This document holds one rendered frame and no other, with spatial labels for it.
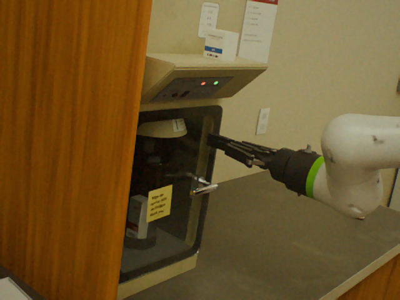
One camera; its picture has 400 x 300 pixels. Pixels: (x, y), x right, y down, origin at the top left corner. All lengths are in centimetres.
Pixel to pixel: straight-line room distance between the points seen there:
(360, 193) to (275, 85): 135
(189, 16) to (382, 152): 49
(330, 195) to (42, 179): 61
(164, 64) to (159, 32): 12
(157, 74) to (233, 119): 116
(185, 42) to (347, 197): 47
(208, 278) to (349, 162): 60
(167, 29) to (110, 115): 24
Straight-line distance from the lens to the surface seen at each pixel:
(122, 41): 99
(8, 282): 129
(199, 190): 127
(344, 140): 100
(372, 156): 100
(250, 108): 225
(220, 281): 145
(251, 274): 152
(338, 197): 109
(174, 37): 117
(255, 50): 219
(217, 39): 118
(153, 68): 105
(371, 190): 108
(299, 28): 245
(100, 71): 104
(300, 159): 115
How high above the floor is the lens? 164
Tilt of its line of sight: 16 degrees down
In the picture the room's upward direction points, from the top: 9 degrees clockwise
